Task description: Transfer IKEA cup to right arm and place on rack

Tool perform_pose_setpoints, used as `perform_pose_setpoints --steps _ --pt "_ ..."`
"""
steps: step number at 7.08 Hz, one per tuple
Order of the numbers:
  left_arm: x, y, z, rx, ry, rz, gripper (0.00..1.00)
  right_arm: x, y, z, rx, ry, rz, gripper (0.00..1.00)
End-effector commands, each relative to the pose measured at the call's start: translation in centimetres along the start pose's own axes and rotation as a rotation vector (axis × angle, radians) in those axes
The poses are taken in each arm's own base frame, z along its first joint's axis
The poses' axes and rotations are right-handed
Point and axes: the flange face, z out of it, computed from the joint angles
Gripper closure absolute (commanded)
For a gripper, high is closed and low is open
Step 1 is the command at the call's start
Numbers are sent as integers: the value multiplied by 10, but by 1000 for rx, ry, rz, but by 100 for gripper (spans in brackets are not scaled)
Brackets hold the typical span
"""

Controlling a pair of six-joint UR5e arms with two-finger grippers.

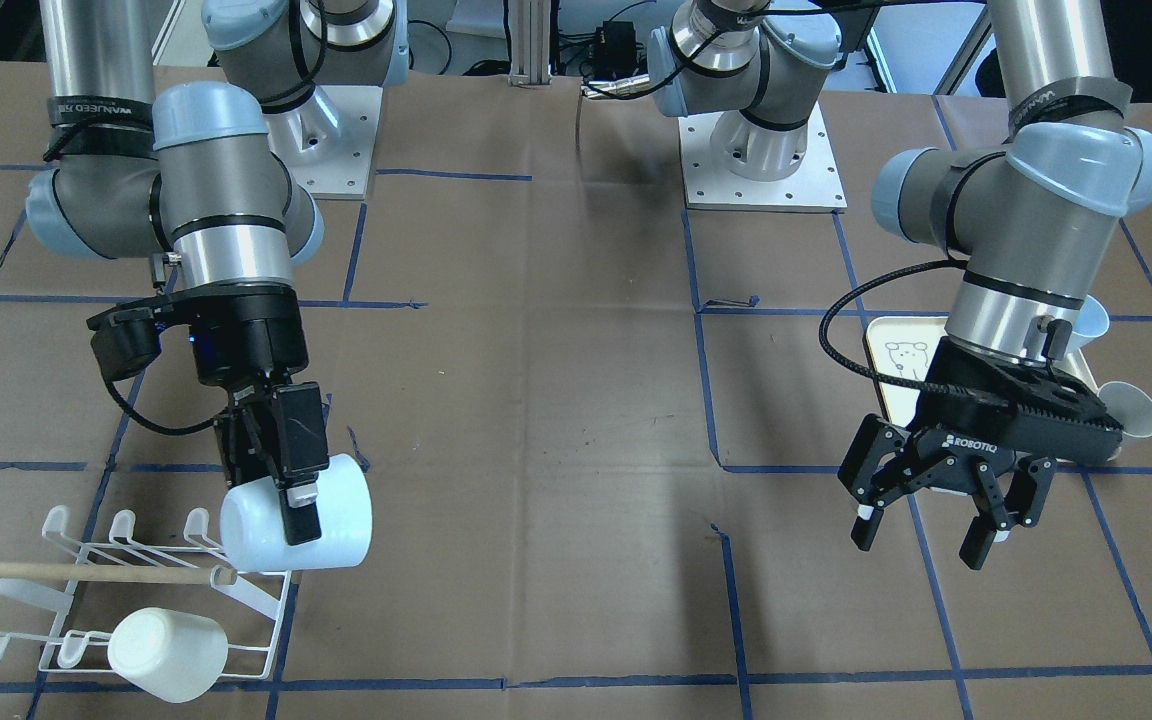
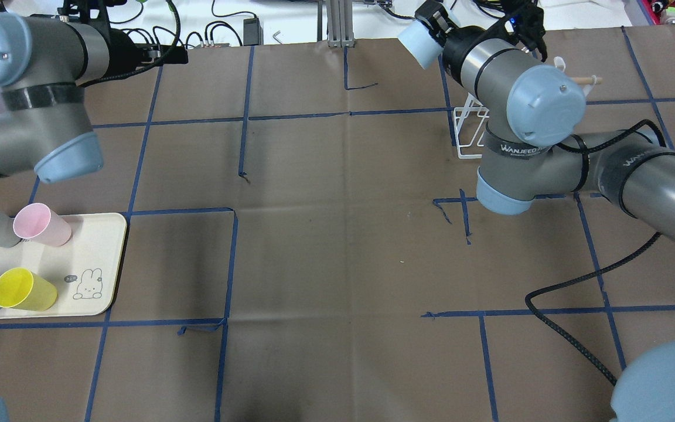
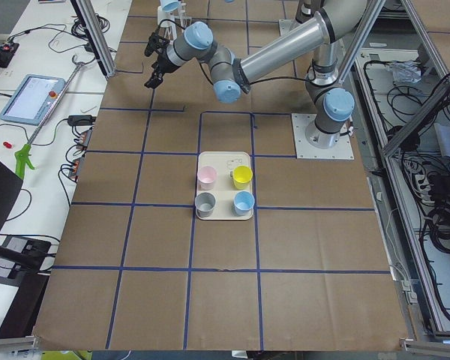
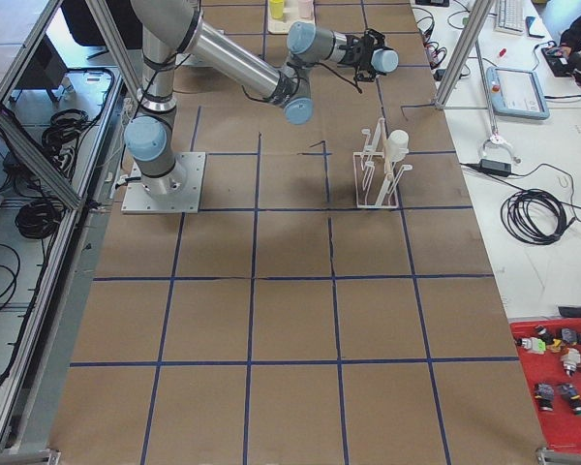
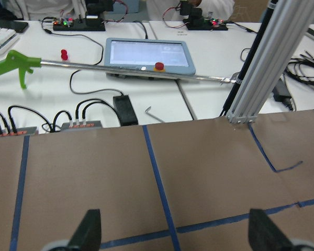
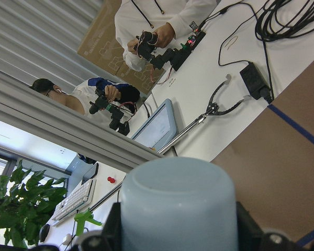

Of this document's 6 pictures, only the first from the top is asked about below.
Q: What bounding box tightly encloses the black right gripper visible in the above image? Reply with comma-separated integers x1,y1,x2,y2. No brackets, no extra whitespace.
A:
172,285,328,546

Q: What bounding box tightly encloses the white ikea cup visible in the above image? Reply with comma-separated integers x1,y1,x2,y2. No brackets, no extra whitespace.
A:
108,607,229,703

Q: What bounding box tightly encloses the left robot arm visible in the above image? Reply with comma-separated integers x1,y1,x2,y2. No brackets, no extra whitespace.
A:
818,1,1152,570

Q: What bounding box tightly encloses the cream rabbit tray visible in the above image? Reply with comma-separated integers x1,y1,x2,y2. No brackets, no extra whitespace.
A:
863,314,1124,467

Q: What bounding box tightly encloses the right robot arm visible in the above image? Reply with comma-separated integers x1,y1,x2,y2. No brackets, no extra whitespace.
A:
26,1,410,546

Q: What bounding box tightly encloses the grey cup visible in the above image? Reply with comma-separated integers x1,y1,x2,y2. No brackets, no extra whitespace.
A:
1098,381,1152,460

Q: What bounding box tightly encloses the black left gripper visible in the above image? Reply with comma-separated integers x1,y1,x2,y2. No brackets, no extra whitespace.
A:
838,340,1123,571

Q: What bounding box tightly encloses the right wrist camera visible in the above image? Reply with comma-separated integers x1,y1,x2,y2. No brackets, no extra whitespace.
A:
86,304,175,382

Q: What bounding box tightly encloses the light blue cup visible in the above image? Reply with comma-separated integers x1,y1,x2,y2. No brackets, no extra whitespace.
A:
219,454,372,571
1068,293,1111,356

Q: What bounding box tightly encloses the white wire cup rack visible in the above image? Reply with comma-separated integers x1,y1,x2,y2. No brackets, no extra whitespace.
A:
0,505,297,682

